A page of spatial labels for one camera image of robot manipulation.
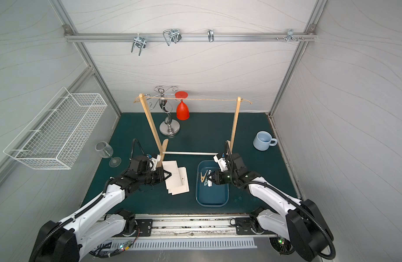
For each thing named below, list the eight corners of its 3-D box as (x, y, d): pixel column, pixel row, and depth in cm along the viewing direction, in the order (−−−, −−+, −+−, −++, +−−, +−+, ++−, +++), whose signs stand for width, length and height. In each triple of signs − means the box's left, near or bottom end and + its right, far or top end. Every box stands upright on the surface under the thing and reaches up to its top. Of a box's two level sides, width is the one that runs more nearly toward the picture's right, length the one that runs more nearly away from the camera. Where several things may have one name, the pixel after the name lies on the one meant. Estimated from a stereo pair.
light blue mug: (258, 153, 101) (262, 146, 95) (249, 141, 107) (252, 134, 101) (273, 147, 104) (277, 139, 98) (263, 136, 110) (267, 128, 104)
